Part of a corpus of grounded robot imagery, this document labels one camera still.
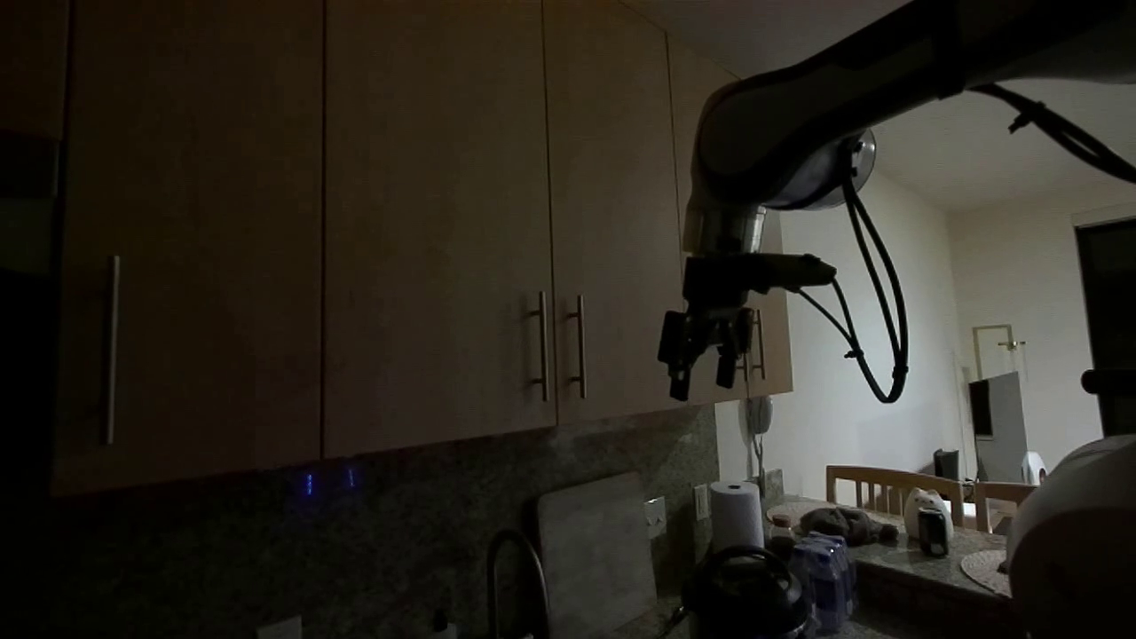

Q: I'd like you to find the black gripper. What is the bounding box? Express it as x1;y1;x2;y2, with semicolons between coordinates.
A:
658;252;765;404

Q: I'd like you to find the dark cloth bundle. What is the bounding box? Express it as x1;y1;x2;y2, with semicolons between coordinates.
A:
791;503;901;551

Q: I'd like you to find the grey cutting board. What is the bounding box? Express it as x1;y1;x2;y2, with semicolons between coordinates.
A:
531;471;662;639

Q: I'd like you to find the black round kettle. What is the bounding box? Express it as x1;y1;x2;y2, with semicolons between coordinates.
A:
682;544;820;639

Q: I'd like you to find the curved metal faucet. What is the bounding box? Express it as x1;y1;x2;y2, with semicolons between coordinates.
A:
483;524;554;639

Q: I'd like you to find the blue water bottle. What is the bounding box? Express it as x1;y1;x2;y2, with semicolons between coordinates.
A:
790;529;858;632

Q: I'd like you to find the small black speaker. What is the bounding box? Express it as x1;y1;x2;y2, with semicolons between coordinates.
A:
929;445;967;487

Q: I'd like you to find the white countertop appliance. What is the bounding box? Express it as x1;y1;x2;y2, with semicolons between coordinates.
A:
901;487;960;559

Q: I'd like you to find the round placemat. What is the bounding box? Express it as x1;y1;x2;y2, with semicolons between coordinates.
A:
955;544;1015;595

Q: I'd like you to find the dark doorway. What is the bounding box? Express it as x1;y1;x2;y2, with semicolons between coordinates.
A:
1071;208;1136;441

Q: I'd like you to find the white wall outlet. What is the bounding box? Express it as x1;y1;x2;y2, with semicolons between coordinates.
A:
638;494;670;538

